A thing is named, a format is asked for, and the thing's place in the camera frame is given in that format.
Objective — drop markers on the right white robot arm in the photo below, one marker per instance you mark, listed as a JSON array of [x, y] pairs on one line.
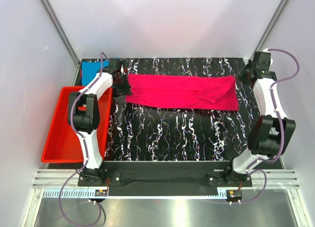
[[271, 134]]

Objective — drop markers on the aluminium frame post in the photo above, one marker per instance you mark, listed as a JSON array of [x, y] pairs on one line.
[[61, 33], [270, 26]]

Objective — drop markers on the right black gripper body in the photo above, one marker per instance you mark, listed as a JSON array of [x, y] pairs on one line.
[[243, 74]]

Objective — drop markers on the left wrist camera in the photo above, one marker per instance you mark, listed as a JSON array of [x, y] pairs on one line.
[[122, 70]]

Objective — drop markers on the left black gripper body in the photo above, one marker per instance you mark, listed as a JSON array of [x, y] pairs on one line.
[[122, 86]]

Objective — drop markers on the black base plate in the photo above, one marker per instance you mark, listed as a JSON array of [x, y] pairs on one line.
[[158, 179]]

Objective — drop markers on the pink t shirt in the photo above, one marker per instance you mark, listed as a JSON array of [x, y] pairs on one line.
[[184, 92]]

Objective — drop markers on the red plastic bin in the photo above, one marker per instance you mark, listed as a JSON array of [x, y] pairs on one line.
[[62, 144]]

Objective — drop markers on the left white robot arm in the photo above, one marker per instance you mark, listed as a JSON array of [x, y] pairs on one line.
[[84, 113]]

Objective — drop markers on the blue folded t shirt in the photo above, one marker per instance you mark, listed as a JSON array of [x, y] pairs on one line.
[[89, 70]]

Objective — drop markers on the left aluminium frame post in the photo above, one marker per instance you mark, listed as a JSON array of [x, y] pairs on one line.
[[61, 33]]

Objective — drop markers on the right aluminium frame post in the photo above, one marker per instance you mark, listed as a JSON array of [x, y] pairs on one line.
[[270, 26]]

